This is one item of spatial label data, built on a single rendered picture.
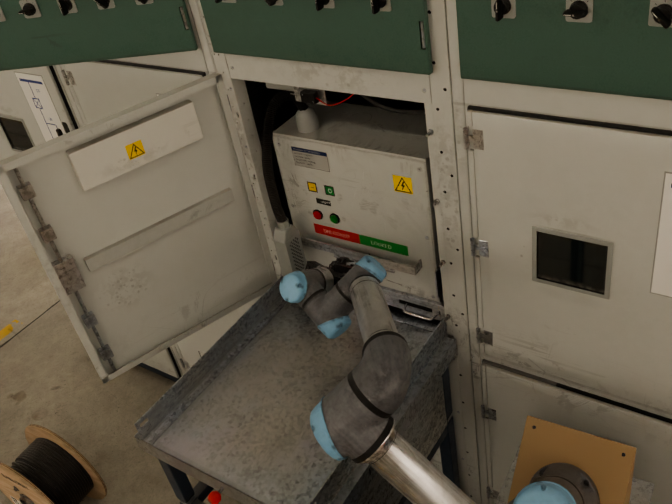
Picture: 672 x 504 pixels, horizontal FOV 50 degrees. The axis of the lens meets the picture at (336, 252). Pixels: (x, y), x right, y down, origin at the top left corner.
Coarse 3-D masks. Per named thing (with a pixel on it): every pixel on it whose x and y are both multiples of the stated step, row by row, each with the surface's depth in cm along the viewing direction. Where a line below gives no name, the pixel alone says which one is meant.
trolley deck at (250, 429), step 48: (288, 336) 216; (240, 384) 204; (288, 384) 201; (336, 384) 198; (432, 384) 197; (192, 432) 192; (240, 432) 190; (288, 432) 187; (240, 480) 178; (288, 480) 175
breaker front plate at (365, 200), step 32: (288, 160) 206; (352, 160) 192; (384, 160) 186; (416, 160) 180; (288, 192) 214; (320, 192) 206; (352, 192) 199; (384, 192) 192; (416, 192) 186; (320, 224) 215; (352, 224) 207; (384, 224) 199; (416, 224) 193; (320, 256) 224; (384, 256) 207; (416, 256) 200; (416, 288) 208
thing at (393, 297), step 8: (384, 288) 214; (384, 296) 216; (392, 296) 214; (400, 296) 212; (408, 296) 210; (416, 296) 209; (392, 304) 216; (400, 304) 214; (408, 304) 212; (416, 304) 210; (424, 304) 208; (440, 304) 205; (416, 312) 212; (424, 312) 210; (440, 312) 206; (440, 320) 208
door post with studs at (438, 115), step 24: (432, 0) 147; (432, 24) 150; (432, 48) 153; (432, 96) 160; (432, 120) 165; (432, 144) 169; (432, 168) 173; (456, 192) 173; (456, 216) 177; (456, 240) 182; (456, 264) 187; (456, 288) 192; (456, 312) 198; (456, 336) 203
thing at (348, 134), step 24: (288, 120) 208; (336, 120) 203; (360, 120) 201; (384, 120) 199; (408, 120) 196; (336, 144) 192; (360, 144) 190; (384, 144) 188; (408, 144) 186; (432, 192) 185; (432, 216) 188
